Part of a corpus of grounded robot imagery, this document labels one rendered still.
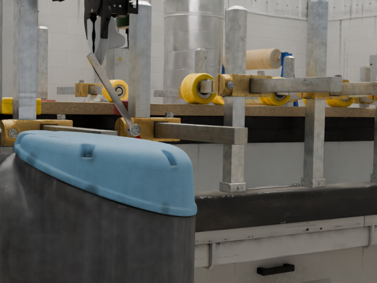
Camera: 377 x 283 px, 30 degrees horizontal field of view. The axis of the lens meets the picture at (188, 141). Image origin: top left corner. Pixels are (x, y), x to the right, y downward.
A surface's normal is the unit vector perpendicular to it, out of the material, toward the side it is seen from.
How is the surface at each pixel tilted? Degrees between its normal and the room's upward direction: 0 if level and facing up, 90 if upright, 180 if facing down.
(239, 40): 90
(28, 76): 90
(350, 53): 90
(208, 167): 90
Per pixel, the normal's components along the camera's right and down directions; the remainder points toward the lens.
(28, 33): 0.54, 0.05
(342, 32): -0.77, 0.02
